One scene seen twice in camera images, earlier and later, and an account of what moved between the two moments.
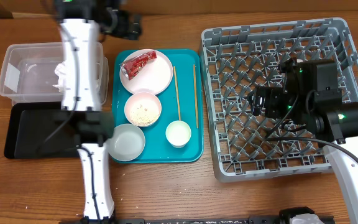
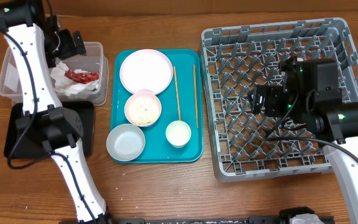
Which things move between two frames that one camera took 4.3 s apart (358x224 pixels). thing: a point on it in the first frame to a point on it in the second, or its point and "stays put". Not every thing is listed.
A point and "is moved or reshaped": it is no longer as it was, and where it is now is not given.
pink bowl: x=143 y=109 stays put
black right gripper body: x=278 y=104 stays put
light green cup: x=178 y=133 stays put
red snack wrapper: x=132 y=67 is moved or reshaped
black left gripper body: x=116 y=23 to x=61 y=45
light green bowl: x=127 y=143 stays put
